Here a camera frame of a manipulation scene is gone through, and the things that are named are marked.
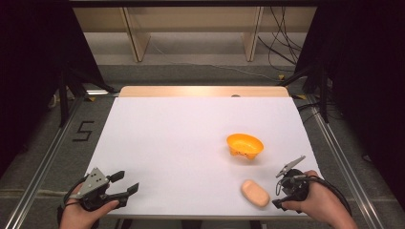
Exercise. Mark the peach bread roll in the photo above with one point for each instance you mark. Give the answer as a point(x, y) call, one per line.
point(255, 193)

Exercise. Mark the orange plastic bowl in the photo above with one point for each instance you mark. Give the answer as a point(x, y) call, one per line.
point(245, 143)

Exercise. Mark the light wooden table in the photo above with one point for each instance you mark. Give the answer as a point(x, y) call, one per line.
point(191, 91)

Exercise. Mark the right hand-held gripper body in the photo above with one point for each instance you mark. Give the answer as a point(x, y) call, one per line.
point(294, 186)

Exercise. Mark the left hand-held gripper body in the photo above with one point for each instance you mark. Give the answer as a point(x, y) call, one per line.
point(93, 186)

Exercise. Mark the beige wooden desk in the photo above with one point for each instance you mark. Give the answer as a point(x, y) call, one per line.
point(137, 43)

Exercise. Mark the person's right hand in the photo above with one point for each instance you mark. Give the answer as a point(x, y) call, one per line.
point(321, 203)

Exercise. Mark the black metal stand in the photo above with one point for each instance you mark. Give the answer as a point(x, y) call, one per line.
point(324, 95)
point(64, 98)

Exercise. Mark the dark curtain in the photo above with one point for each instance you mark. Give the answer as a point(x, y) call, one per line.
point(366, 79)
point(28, 79)

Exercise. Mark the white paper sheet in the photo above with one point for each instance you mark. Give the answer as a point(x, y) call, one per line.
point(175, 152)

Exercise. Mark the aluminium floor rail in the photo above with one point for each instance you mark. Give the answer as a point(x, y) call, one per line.
point(345, 168)
point(41, 171)

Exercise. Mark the yellow tape piece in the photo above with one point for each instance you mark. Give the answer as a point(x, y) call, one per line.
point(301, 96)
point(281, 76)
point(91, 99)

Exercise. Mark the person's left hand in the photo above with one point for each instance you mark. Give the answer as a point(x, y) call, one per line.
point(78, 216)

